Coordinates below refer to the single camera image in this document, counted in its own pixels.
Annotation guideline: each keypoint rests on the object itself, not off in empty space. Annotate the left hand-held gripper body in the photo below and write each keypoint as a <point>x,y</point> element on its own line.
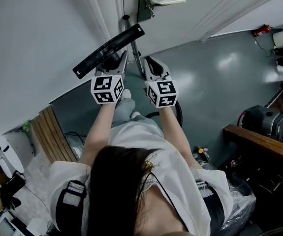
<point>106,90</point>

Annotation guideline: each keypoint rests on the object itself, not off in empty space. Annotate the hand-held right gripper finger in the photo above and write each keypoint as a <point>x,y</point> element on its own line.
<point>159,67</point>
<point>148,67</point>

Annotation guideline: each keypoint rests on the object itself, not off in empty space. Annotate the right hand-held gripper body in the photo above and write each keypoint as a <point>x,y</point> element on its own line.
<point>163,93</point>

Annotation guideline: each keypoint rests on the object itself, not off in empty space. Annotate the shiny metal tube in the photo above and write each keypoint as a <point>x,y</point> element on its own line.
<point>135,54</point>

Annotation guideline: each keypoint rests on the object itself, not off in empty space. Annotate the person's left forearm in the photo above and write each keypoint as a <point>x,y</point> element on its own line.
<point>99,129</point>

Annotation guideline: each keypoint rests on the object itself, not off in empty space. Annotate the person's right forearm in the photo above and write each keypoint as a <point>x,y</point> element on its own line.
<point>173,131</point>

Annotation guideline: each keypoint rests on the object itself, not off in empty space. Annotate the black plastic device housing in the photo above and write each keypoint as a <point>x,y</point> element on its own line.
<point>264,122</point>

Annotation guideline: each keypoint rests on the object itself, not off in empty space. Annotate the person's left white shoe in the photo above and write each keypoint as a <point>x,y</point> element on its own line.
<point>126,94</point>

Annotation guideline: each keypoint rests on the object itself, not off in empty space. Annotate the person's white shoe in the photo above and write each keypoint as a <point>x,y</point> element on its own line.
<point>126,94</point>
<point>135,114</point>

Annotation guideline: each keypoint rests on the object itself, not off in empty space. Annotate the grey trousers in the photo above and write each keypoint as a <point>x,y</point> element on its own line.
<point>126,109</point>

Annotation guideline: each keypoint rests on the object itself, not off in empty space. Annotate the person's right white shoe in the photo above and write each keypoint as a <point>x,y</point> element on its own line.
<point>135,114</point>

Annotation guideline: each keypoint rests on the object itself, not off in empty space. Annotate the white door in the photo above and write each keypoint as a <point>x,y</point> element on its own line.
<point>180,21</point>

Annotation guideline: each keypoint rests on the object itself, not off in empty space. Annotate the wooden slatted panel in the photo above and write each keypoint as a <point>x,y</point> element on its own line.
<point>52,134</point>

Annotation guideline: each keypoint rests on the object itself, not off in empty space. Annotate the yellow-capped small tool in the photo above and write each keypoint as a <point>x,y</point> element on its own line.
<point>202,152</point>

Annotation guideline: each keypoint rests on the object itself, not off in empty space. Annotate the small green object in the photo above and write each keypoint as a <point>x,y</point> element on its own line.
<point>27,126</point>

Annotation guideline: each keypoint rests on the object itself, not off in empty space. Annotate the white shirt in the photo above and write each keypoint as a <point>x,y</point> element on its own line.
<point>175,181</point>

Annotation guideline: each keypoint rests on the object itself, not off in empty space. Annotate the brown wooden furniture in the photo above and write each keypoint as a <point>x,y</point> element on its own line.
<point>259,139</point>

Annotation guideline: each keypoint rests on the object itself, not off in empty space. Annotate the red fire extinguisher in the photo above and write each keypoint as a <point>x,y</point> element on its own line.
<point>260,31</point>

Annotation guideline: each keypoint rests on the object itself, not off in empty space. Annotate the white domed device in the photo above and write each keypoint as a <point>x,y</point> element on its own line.
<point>15,149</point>

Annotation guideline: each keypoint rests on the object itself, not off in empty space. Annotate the plastic-wrapped black furniture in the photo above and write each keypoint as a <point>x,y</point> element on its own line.
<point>239,200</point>

